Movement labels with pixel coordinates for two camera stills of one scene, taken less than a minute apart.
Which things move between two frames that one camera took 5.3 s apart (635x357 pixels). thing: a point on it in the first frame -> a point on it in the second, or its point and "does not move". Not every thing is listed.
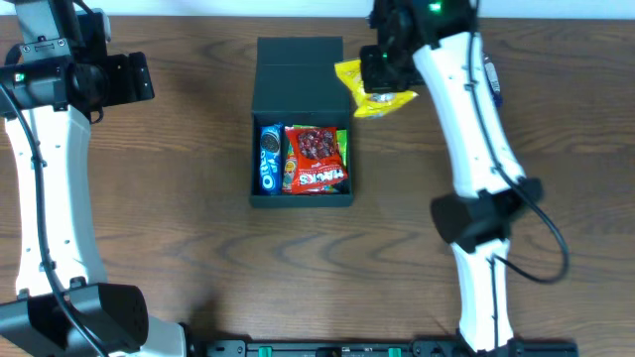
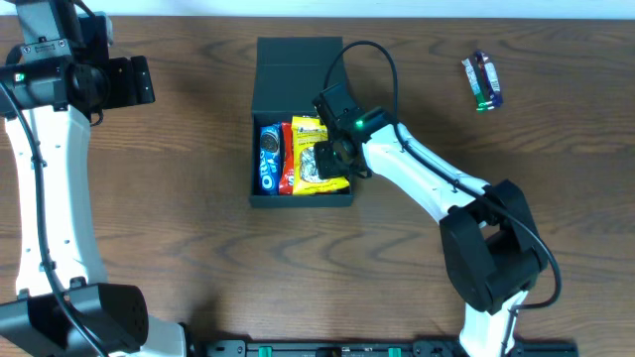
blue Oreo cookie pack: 271,160 does not move
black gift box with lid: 297,84 does not move
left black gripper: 137,75 does not move
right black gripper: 387,87 -> 324,160
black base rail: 376,348 does not move
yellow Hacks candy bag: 369,103 -> 307,130
